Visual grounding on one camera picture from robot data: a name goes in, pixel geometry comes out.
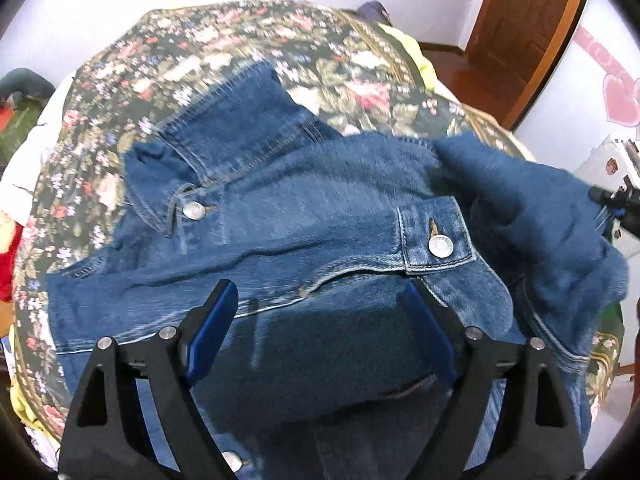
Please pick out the white plastic appliance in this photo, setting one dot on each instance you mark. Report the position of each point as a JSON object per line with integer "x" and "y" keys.
{"x": 607, "y": 160}

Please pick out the pink heart wall sticker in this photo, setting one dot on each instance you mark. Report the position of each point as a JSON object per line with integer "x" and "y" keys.
{"x": 617, "y": 95}

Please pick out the floral bedspread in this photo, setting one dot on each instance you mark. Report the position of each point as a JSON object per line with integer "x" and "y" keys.
{"x": 225, "y": 35}

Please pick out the green cloth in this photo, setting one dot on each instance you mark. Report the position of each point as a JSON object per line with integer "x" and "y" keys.
{"x": 15, "y": 132}

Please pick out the yellow cloth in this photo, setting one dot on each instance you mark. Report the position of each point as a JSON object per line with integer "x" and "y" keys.
{"x": 422, "y": 65}

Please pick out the brown wooden door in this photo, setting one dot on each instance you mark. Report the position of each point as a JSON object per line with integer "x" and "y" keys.
{"x": 525, "y": 20}

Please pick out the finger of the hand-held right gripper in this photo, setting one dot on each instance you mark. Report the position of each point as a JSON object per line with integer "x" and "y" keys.
{"x": 599, "y": 194}

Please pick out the red plush blanket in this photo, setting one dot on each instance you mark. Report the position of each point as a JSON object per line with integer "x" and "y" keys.
{"x": 9, "y": 260}

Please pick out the grey cushion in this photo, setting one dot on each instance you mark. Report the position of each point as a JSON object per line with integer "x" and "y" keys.
{"x": 25, "y": 82}

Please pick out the blue denim jacket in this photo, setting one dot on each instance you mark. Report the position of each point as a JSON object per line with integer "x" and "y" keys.
{"x": 325, "y": 200}

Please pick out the white cloth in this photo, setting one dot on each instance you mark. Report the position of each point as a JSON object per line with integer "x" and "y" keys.
{"x": 20, "y": 170}

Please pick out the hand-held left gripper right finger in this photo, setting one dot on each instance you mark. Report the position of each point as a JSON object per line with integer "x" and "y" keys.
{"x": 429, "y": 332}

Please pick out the dark grey cloth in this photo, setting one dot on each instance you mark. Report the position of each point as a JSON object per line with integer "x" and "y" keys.
{"x": 375, "y": 11}

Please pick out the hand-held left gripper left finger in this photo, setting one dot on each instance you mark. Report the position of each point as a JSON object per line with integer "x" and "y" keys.
{"x": 215, "y": 330}

